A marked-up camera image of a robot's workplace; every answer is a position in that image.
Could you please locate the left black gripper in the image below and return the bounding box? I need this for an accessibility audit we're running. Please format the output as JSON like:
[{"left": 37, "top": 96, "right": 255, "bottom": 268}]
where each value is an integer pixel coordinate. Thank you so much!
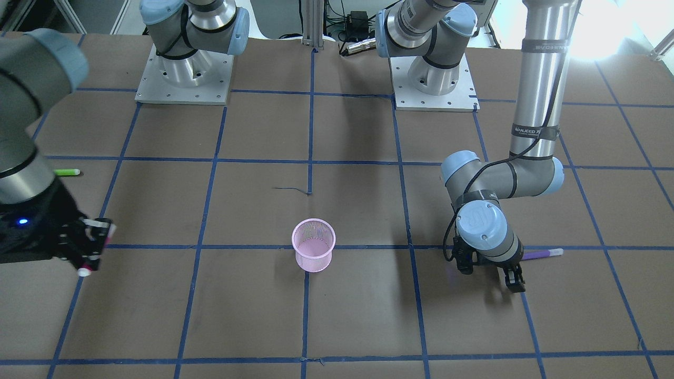
[{"left": 453, "top": 235, "right": 526, "bottom": 293}]

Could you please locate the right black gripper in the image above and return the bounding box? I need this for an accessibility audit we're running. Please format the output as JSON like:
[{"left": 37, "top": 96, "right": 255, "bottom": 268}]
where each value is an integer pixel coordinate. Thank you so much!
[{"left": 1, "top": 179, "right": 116, "bottom": 271}]

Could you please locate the purple pen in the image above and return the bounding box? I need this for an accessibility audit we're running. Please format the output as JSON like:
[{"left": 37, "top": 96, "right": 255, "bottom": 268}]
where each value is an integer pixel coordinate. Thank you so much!
[{"left": 522, "top": 248, "right": 564, "bottom": 261}]

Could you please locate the pink pen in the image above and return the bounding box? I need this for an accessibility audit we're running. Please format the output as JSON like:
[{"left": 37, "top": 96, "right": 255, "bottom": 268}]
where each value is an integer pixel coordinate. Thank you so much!
[{"left": 77, "top": 224, "right": 116, "bottom": 277}]

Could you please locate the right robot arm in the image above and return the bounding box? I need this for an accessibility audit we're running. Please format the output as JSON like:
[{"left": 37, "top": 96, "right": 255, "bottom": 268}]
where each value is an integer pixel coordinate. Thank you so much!
[{"left": 1, "top": 1, "right": 250, "bottom": 277}]

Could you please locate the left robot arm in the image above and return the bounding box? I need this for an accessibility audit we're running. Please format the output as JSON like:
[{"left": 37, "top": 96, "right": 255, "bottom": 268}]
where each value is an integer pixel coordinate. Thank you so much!
[{"left": 375, "top": 1, "right": 582, "bottom": 293}]

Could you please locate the pink mesh cup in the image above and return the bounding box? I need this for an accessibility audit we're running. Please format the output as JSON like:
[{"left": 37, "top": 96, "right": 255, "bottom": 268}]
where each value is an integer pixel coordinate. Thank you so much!
[{"left": 291, "top": 218, "right": 335, "bottom": 273}]

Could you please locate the green pen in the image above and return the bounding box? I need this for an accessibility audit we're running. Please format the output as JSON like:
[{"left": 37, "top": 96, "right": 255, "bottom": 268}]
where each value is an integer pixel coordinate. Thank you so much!
[{"left": 53, "top": 168, "right": 81, "bottom": 177}]

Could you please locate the silver connector plug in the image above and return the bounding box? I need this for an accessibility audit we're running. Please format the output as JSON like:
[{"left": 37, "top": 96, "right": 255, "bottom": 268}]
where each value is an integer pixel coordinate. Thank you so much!
[{"left": 339, "top": 38, "right": 377, "bottom": 57}]

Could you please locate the black power adapter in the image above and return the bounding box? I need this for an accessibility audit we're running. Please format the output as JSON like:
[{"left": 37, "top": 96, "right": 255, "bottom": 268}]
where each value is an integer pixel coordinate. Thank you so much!
[{"left": 345, "top": 11, "right": 369, "bottom": 42}]

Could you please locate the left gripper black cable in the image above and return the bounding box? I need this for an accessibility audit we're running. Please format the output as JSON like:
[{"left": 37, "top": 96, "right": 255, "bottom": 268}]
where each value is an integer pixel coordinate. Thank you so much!
[{"left": 442, "top": 47, "right": 567, "bottom": 263}]

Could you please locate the aluminium frame post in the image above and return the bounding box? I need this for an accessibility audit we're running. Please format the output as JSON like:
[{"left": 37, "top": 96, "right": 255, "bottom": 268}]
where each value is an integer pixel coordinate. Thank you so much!
[{"left": 299, "top": 0, "right": 325, "bottom": 52}]

